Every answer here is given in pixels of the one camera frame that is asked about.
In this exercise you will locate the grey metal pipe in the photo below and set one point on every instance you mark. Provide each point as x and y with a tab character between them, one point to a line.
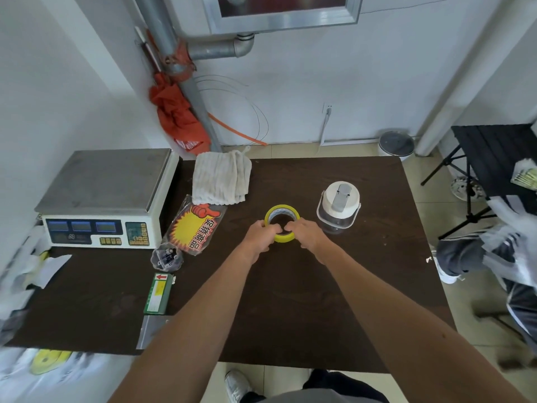
159	25

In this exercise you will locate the grey wall plug with conduit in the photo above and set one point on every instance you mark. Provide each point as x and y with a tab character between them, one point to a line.
328	111

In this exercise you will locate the person's left forearm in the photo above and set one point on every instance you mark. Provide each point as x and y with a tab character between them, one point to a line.
184	331

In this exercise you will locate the person's right hand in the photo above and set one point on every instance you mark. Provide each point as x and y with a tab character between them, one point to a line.
308	237

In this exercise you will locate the yellow tape roll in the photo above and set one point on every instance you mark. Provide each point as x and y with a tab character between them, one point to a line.
277	208

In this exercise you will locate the metal framed red cabinet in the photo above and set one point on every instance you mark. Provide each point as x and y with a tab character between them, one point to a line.
285	12

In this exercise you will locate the small zip bag of screws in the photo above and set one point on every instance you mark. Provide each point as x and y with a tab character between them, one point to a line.
149	331

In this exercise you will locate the white printed plastic bag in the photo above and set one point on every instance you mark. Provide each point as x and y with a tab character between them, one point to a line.
516	230

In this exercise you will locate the white round patterned object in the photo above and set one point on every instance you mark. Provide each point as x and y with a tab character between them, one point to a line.
461	189

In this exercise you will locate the small clear round container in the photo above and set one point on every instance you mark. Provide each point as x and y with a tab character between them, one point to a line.
167	256

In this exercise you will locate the white electronic scale steel pan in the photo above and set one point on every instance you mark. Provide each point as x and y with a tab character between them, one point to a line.
109	180

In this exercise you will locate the white ribbed cloth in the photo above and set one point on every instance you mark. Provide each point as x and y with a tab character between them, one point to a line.
222	178

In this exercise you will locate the dark stool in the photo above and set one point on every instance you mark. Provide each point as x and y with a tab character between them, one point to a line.
499	314

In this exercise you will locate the person's left white shoe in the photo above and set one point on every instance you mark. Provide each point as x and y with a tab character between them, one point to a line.
237	384

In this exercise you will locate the small green box red arrow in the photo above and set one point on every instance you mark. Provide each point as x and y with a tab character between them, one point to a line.
158	293

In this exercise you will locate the white bag with yellow smiley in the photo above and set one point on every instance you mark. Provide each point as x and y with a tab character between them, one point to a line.
50	363

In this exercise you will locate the black folding stool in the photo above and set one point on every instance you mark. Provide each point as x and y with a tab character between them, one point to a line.
495	155

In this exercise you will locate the white round bin dark lid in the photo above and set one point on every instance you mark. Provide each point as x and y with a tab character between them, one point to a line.
396	144

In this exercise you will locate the person's left hand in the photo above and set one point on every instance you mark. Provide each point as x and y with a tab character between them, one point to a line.
260	239

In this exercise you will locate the person's grey shirt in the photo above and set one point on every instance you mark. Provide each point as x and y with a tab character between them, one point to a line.
310	396

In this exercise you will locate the pile of white plastic bags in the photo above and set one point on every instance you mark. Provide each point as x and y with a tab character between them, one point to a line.
29	272

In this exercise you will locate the person's right forearm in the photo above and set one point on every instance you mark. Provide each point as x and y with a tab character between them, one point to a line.
419	327

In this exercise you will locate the white plastic pipe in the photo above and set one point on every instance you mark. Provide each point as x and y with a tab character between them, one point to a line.
470	79

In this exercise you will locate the clear jar with white lid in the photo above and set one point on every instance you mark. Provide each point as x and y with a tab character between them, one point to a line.
340	201

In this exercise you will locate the clear bag yellow starburst sign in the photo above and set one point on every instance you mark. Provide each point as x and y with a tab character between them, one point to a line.
195	226

